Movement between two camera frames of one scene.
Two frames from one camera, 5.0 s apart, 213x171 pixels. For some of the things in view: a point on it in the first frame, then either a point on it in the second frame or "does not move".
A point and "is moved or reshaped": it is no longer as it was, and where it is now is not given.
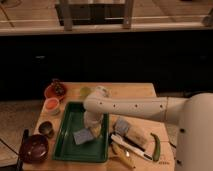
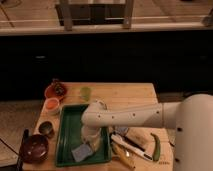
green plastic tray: x=94 y=150 does not move
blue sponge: x=82 y=136 is moved or reshaped
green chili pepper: x=157 y=147 does not move
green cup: x=84 y=92 does not move
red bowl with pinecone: x=56 y=89 does not move
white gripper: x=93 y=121 to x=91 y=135
